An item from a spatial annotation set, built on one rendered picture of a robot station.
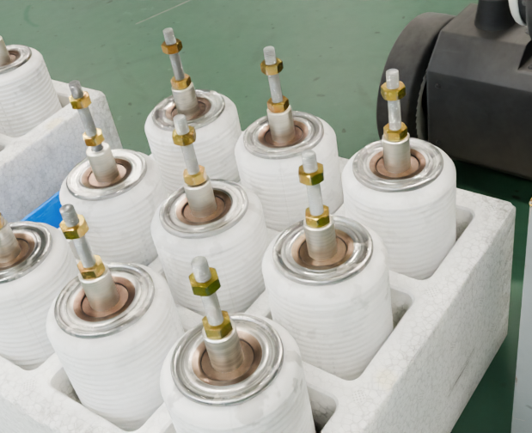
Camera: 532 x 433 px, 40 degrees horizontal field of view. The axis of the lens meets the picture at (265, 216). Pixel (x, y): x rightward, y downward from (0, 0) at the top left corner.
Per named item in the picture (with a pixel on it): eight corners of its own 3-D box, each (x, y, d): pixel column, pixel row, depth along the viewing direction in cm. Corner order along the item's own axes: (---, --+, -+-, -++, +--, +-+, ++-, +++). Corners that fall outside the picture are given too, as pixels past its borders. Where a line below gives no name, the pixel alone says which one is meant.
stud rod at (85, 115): (100, 160, 66) (72, 86, 62) (92, 157, 67) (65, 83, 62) (107, 154, 67) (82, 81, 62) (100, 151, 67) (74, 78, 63)
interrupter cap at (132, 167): (54, 181, 69) (51, 175, 69) (122, 144, 73) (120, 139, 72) (91, 214, 64) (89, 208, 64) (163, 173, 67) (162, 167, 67)
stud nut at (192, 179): (204, 185, 59) (203, 176, 59) (184, 187, 59) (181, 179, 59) (206, 170, 61) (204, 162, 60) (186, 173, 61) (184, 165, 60)
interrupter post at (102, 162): (90, 179, 69) (79, 149, 67) (113, 167, 70) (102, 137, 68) (103, 189, 67) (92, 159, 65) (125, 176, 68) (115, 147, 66)
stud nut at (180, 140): (194, 145, 57) (192, 137, 56) (173, 148, 57) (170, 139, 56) (197, 131, 58) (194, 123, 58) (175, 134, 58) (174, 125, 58)
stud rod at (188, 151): (205, 198, 61) (185, 119, 56) (193, 198, 61) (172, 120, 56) (206, 190, 61) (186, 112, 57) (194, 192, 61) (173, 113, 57)
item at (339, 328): (402, 442, 63) (391, 292, 51) (290, 446, 64) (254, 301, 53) (394, 354, 70) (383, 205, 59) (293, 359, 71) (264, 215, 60)
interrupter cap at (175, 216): (259, 223, 60) (259, 216, 59) (170, 253, 59) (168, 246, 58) (235, 174, 66) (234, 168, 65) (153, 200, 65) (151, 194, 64)
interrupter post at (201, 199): (222, 215, 61) (213, 184, 59) (193, 224, 61) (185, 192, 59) (215, 199, 63) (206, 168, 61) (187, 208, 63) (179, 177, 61)
